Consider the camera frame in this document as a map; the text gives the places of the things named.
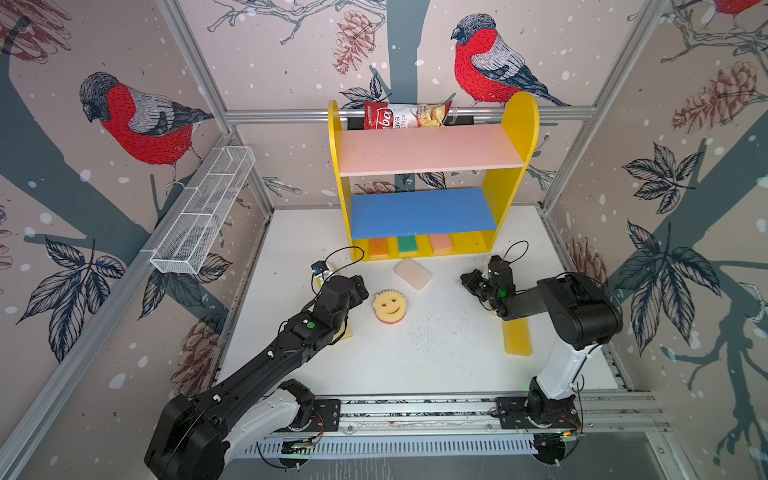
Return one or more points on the white wire mesh basket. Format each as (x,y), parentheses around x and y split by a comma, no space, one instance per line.
(191,236)

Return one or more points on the salmon orange sponge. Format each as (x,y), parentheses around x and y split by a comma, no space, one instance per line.
(441,244)

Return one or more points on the smiley face sponge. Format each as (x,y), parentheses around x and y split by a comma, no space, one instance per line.
(389,307)

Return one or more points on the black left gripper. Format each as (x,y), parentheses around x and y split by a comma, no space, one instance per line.
(359,290)

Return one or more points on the orange scrub sponge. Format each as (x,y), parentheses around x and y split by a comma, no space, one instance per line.
(378,248)

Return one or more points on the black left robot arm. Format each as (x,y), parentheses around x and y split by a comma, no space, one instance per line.
(196,438)

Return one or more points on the green scrub sponge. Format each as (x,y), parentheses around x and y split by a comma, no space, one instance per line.
(407,245)

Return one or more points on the pale yellow sponge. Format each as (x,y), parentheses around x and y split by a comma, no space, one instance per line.
(346,333)

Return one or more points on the yellow rectangular sponge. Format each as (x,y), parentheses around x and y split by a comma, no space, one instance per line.
(516,337)

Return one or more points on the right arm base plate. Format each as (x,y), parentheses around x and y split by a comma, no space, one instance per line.
(522,413)

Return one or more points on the light pink sponge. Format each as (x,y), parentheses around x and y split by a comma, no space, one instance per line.
(413,273)

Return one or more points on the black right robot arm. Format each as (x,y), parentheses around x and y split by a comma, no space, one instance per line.
(583,317)

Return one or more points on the red cassava chips bag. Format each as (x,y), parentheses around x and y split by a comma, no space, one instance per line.
(381,115)

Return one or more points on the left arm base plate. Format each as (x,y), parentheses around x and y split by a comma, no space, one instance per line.
(322,415)

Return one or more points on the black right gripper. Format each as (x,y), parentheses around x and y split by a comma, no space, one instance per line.
(468,283)

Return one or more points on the yellow shelf with coloured boards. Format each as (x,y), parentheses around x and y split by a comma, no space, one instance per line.
(472,216)

